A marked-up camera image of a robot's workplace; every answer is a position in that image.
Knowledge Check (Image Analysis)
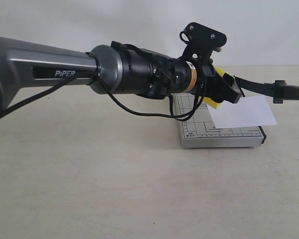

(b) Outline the white paper sheet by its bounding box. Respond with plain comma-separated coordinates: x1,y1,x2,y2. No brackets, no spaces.
207,96,278,128

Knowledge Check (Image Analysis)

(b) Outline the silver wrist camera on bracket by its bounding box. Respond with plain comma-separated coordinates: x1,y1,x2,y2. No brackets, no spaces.
179,22,227,66

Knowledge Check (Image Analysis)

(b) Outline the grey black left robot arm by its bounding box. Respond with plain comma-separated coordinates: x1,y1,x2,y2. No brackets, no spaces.
0,36,242,116

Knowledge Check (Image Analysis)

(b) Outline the black cutter blade arm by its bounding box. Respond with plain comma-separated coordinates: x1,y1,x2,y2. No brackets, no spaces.
235,76,299,104

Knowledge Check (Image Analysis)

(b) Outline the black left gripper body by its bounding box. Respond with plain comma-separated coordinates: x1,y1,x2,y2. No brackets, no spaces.
202,58,225,103

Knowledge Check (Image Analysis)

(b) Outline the yellow cube block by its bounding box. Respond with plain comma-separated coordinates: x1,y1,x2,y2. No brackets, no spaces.
203,67,225,109

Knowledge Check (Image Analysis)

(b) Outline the grey paper cutter base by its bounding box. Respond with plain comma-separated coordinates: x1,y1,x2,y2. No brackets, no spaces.
178,103,267,148

